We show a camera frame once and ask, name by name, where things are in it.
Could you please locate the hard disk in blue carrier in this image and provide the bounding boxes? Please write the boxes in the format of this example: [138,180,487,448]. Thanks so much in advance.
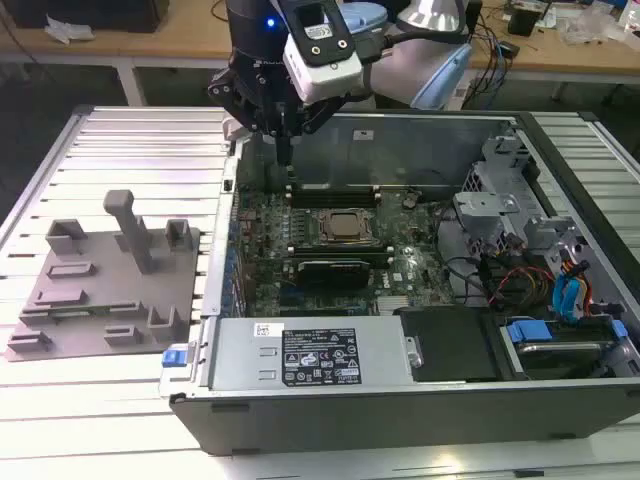
[498,315,628,382]

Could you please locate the black graphics card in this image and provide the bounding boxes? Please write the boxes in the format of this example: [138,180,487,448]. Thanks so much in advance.
[295,258,373,291]

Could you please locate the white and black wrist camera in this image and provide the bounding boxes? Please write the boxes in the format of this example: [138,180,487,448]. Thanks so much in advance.
[281,0,364,106]

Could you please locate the silver CPU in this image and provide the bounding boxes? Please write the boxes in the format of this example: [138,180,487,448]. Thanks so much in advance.
[327,213,360,238]

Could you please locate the grey power supply unit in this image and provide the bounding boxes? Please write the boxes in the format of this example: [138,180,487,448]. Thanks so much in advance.
[206,316,417,392]

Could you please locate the crumpled white paper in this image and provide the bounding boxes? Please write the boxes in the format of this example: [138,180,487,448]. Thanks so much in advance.
[43,13,96,46]

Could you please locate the red yellow black wire bundle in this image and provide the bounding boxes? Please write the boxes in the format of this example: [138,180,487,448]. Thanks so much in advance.
[486,263,557,309]

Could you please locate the green motherboard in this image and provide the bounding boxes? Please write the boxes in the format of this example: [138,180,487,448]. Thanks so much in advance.
[233,185,484,319]

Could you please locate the open black PC case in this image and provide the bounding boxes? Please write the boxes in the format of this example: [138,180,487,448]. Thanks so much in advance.
[159,109,640,457]

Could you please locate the black plastic air shroud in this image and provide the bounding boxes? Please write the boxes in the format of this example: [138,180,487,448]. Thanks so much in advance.
[393,305,500,385]

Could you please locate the grey plastic parts rack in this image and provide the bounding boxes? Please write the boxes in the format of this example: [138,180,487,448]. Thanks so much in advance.
[3,188,205,363]

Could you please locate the large black box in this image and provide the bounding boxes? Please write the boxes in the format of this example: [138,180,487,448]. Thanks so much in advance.
[8,0,172,35]

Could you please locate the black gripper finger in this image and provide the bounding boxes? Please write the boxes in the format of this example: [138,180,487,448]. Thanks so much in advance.
[283,92,347,166]
[208,67,285,166]

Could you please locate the clear plastic bags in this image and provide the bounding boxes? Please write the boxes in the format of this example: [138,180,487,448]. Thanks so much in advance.
[558,3,632,45]

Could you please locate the tall black box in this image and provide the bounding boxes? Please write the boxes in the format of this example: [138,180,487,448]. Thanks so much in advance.
[466,0,485,37]

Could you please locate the metal CPU socket cover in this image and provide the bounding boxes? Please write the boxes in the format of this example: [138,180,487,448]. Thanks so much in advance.
[312,206,377,247]

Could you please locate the small black cube box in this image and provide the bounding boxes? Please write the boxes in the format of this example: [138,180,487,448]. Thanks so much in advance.
[506,6,542,37]

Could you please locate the hanging blue cable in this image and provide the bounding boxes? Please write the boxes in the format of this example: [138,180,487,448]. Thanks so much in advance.
[479,24,507,107]

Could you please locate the blue flat data wire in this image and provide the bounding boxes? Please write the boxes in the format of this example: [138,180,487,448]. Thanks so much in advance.
[551,272,584,327]

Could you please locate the wooden desk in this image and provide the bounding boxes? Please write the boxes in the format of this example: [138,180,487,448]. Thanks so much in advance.
[0,0,640,87]

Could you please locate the grey metal drive cage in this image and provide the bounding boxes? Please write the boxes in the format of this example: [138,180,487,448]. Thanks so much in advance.
[451,133,591,281]

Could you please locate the black RAM slot bank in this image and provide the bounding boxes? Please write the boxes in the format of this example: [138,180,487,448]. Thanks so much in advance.
[288,182,384,210]

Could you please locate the small silver heatsink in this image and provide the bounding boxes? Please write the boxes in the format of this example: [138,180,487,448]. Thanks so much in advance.
[375,294,411,314]

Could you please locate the thin black wire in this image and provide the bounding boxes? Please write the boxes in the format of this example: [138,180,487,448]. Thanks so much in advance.
[433,203,487,303]

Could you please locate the black camera cable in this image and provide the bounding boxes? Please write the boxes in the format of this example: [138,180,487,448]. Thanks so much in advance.
[357,0,484,66]

